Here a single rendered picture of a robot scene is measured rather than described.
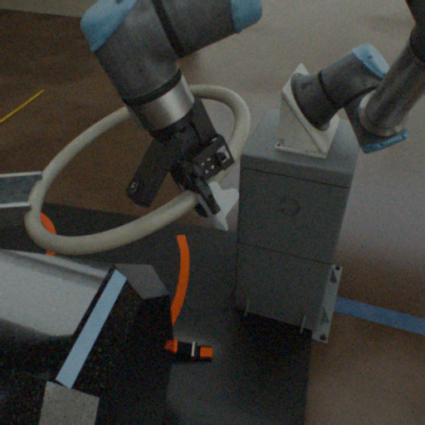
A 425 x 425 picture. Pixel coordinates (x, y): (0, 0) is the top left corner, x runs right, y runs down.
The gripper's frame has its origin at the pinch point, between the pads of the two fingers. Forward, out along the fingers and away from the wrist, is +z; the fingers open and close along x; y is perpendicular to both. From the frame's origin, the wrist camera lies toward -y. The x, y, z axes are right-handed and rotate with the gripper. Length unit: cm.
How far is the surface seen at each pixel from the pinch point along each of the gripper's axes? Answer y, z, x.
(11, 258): -35, 13, 57
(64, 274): -27, 19, 44
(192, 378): -20, 108, 62
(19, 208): -23.2, -9.0, 29.4
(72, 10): 163, 56, 594
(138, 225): -10.1, -7.5, 1.4
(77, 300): -27.6, 20.4, 34.5
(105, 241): -15.4, -7.1, 4.1
